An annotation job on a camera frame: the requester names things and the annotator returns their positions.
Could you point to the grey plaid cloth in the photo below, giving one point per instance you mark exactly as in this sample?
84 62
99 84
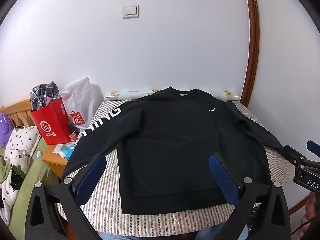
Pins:
42 92

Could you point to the small pink object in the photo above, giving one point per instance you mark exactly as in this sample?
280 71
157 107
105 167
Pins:
73 136

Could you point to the green bedsheet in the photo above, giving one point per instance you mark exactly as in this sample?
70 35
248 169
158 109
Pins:
32 170

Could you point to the person's right hand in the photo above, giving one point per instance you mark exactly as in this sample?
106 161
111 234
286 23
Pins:
308 210

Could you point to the brown wooden door frame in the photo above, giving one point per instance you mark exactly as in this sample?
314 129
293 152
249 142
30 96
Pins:
252 42

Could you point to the white floral blanket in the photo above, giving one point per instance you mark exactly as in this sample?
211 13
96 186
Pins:
22 137

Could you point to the wooden nightstand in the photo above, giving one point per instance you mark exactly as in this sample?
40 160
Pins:
53 163

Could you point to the striped quilted mat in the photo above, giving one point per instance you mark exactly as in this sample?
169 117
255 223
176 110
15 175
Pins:
105 205

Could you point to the duck print paper roll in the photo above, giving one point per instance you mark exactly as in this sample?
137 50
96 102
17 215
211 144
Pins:
125 95

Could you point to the red paper bag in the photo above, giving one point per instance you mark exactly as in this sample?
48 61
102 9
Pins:
52 127

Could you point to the white wall light switch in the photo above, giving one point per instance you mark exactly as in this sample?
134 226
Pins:
130 11

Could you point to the white paper card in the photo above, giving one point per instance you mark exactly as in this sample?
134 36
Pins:
57 149

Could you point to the white plastic shopping bag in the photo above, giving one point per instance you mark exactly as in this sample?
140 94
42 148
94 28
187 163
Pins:
82 97

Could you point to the wooden headboard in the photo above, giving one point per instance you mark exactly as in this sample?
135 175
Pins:
20 112

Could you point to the black sweatshirt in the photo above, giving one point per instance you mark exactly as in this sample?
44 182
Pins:
175 142

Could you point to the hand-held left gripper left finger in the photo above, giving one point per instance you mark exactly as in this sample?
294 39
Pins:
91 177

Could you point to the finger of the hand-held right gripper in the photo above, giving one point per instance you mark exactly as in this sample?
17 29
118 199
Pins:
314 148
295 155

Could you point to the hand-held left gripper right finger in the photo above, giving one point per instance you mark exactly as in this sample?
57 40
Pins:
223 177

